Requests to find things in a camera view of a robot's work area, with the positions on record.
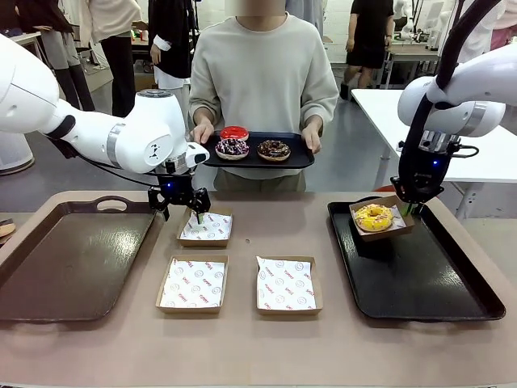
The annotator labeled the brown cardboard food box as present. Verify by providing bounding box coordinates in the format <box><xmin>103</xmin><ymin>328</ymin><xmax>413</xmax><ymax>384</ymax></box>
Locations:
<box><xmin>155</xmin><ymin>254</ymin><xmax>229</xmax><ymax>315</ymax></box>
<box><xmin>255</xmin><ymin>254</ymin><xmax>324</xmax><ymax>317</ymax></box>
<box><xmin>348</xmin><ymin>196</ymin><xmax>416</xmax><ymax>243</ymax></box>
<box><xmin>176</xmin><ymin>207</ymin><xmax>234</xmax><ymax>248</ymax></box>

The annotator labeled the dark brown handled tray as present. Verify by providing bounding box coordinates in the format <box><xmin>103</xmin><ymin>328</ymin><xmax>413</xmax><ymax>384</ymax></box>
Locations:
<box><xmin>0</xmin><ymin>196</ymin><xmax>158</xmax><ymax>323</ymax></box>

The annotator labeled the purple sprinkled donut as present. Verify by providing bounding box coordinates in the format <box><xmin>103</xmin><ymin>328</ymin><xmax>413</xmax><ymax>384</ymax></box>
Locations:
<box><xmin>214</xmin><ymin>137</ymin><xmax>250</xmax><ymax>161</ymax></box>

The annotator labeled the thick black cable hose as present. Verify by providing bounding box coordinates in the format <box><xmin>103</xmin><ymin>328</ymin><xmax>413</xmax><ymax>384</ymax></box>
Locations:
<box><xmin>397</xmin><ymin>0</ymin><xmax>504</xmax><ymax>195</ymax></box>

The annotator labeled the small black serving tray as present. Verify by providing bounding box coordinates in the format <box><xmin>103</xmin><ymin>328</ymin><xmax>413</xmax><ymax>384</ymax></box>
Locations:
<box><xmin>200</xmin><ymin>131</ymin><xmax>316</xmax><ymax>170</ymax></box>

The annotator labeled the figure in beige top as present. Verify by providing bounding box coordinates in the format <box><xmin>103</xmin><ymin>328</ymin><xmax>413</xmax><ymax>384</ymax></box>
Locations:
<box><xmin>78</xmin><ymin>0</ymin><xmax>143</xmax><ymax>118</ymax></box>

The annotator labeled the grey workbench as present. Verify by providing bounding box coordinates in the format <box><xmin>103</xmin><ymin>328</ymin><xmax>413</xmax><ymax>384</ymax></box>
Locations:
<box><xmin>389</xmin><ymin>40</ymin><xmax>441</xmax><ymax>88</ymax></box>

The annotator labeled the person's left forearm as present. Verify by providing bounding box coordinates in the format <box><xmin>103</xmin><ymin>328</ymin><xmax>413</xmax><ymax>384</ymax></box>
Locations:
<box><xmin>301</xmin><ymin>86</ymin><xmax>339</xmax><ymax>127</ymax></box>

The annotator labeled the figure in white shirt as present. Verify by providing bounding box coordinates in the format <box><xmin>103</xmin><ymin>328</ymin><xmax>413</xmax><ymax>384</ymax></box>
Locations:
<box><xmin>458</xmin><ymin>0</ymin><xmax>506</xmax><ymax>64</ymax></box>

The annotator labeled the brown wooden object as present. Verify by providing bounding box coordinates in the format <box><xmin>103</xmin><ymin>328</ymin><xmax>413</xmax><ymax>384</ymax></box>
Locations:
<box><xmin>0</xmin><ymin>217</ymin><xmax>17</xmax><ymax>243</ymax></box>

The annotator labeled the pink garment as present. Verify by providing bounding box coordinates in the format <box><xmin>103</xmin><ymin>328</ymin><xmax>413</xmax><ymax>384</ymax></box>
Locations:
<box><xmin>490</xmin><ymin>27</ymin><xmax>517</xmax><ymax>57</ymax></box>

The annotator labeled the person's left hand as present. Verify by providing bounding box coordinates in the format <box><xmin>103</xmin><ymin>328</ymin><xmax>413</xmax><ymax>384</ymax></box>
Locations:
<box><xmin>301</xmin><ymin>123</ymin><xmax>323</xmax><ymax>154</ymax></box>

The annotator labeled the person in black shorts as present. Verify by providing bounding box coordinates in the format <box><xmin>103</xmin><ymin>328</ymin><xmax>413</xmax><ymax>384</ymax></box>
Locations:
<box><xmin>338</xmin><ymin>0</ymin><xmax>395</xmax><ymax>101</ymax></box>

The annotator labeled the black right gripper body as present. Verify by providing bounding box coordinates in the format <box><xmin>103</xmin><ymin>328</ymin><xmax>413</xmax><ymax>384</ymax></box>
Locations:
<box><xmin>390</xmin><ymin>149</ymin><xmax>452</xmax><ymax>203</ymax></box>

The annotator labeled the figure in grey shorts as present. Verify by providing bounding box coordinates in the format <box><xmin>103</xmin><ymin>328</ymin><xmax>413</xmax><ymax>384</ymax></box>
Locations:
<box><xmin>15</xmin><ymin>0</ymin><xmax>96</xmax><ymax>112</ymax></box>

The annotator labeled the red glazed donut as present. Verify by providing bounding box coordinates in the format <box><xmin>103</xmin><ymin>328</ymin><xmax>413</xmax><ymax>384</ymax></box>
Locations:
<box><xmin>220</xmin><ymin>125</ymin><xmax>250</xmax><ymax>142</ymax></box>

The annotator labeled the black handled tray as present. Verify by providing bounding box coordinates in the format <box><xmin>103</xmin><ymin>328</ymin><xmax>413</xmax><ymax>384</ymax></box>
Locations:
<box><xmin>326</xmin><ymin>196</ymin><xmax>506</xmax><ymax>323</ymax></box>

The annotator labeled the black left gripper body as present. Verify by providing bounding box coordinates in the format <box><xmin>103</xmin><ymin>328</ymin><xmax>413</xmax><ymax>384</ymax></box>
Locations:
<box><xmin>155</xmin><ymin>172</ymin><xmax>195</xmax><ymax>205</ymax></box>

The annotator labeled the person's right hand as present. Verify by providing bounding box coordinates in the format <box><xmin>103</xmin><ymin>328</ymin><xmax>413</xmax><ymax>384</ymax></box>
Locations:
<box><xmin>189</xmin><ymin>122</ymin><xmax>215</xmax><ymax>145</ymax></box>

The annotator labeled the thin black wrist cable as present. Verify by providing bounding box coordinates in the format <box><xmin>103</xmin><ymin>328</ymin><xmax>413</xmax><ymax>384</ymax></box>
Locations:
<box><xmin>446</xmin><ymin>143</ymin><xmax>481</xmax><ymax>158</ymax></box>

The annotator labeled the white framed side table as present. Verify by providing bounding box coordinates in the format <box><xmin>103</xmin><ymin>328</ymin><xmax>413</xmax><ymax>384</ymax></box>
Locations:
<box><xmin>0</xmin><ymin>30</ymin><xmax>44</xmax><ymax>53</ymax></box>

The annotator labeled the yellow sprinkled donut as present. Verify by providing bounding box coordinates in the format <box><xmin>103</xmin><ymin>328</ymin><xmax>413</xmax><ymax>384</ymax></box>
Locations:
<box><xmin>354</xmin><ymin>204</ymin><xmax>394</xmax><ymax>234</ymax></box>

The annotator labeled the figure in black white-cuffed jacket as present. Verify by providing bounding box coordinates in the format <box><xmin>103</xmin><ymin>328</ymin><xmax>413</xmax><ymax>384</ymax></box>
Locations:
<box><xmin>148</xmin><ymin>0</ymin><xmax>201</xmax><ymax>134</ymax></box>

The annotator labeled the person in beige sweater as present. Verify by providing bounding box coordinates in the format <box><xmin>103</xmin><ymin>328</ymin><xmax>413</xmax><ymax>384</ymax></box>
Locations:
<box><xmin>188</xmin><ymin>0</ymin><xmax>340</xmax><ymax>193</ymax></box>

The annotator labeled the chocolate sprinkled donut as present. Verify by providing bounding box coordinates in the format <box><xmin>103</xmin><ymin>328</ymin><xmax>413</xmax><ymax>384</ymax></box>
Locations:
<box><xmin>257</xmin><ymin>139</ymin><xmax>292</xmax><ymax>162</ymax></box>

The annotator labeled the brown cardboard carton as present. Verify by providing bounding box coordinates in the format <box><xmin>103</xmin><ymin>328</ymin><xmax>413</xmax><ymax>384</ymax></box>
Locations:
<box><xmin>134</xmin><ymin>71</ymin><xmax>159</xmax><ymax>93</ymax></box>

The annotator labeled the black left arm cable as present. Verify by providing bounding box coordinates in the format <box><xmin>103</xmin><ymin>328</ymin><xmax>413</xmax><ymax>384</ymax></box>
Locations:
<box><xmin>46</xmin><ymin>115</ymin><xmax>162</xmax><ymax>191</ymax></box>

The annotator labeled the person's right forearm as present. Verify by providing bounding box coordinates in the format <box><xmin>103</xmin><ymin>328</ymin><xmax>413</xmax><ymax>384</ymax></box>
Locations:
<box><xmin>188</xmin><ymin>86</ymin><xmax>221</xmax><ymax>126</ymax></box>

